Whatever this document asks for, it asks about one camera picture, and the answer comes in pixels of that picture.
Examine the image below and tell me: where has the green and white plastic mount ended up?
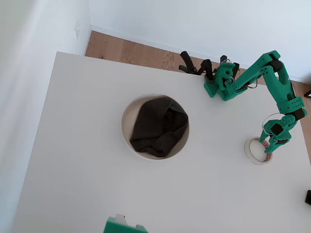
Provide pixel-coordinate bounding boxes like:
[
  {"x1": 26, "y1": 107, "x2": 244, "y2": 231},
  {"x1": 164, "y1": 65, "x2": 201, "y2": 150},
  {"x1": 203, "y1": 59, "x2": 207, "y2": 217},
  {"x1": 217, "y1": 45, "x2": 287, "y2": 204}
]
[{"x1": 104, "y1": 213, "x2": 149, "y2": 233}]

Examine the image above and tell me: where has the white masking tape roll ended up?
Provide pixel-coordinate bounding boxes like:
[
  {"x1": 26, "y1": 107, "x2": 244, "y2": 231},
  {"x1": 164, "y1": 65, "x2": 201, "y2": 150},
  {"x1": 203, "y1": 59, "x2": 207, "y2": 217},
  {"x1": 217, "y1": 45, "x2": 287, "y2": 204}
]
[{"x1": 244, "y1": 137, "x2": 274, "y2": 166}]

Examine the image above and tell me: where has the dark grey cloth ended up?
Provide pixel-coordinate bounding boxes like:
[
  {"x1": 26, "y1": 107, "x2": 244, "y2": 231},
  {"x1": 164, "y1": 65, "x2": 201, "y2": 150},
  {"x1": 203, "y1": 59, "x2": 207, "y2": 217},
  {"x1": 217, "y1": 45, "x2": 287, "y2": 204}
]
[{"x1": 129, "y1": 96, "x2": 190, "y2": 158}]

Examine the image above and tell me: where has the black clamp with round handle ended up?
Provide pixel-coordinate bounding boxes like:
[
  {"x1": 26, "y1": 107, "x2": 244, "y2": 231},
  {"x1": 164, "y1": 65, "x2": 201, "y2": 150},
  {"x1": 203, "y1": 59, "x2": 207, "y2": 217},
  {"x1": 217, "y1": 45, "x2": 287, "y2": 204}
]
[{"x1": 179, "y1": 50, "x2": 198, "y2": 75}]

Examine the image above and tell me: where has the white wall socket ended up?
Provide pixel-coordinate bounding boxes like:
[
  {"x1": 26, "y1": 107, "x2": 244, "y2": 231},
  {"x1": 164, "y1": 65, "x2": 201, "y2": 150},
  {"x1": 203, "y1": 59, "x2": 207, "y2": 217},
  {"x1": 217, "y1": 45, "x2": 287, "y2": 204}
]
[{"x1": 73, "y1": 20, "x2": 82, "y2": 39}]

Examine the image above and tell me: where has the white round bowl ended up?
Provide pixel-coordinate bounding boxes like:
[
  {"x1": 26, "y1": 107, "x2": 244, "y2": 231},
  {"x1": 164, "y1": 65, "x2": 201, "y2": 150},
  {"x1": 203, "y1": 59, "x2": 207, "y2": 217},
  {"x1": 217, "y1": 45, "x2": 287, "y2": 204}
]
[{"x1": 121, "y1": 93, "x2": 190, "y2": 161}]

